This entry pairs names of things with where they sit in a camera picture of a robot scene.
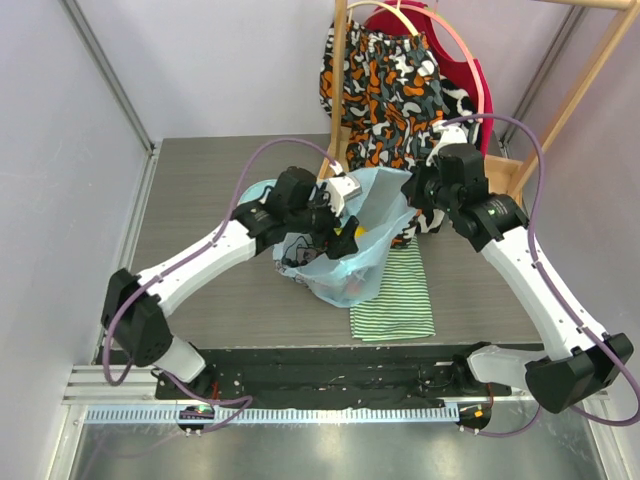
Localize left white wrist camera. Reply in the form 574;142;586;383
322;163;362;217

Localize yellow banana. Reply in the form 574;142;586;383
334;226;367;238

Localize wooden clothes rack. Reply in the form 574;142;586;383
328;1;639;203

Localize wooden clothes hanger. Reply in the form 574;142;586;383
346;1;418;36

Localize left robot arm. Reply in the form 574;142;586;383
102;167;361;399

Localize round fruit plate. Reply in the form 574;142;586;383
237;179;276;205

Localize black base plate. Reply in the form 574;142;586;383
97;344;511;409

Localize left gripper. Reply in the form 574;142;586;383
287;186;359;259

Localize red lychee bunch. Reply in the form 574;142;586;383
345;279;366;297

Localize light blue plastic bag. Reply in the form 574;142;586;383
272;167;419;309

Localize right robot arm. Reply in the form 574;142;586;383
402;143;634;413

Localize red garment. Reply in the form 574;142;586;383
365;1;493;154

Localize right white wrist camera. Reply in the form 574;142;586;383
433;122;468;148

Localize green striped folded cloth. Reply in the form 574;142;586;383
349;239;436;342

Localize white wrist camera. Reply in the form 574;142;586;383
322;163;362;217
433;122;468;148

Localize black white patterned garment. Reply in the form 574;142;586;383
416;75;482;234

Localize orange camouflage pants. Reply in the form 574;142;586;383
318;19;445;250

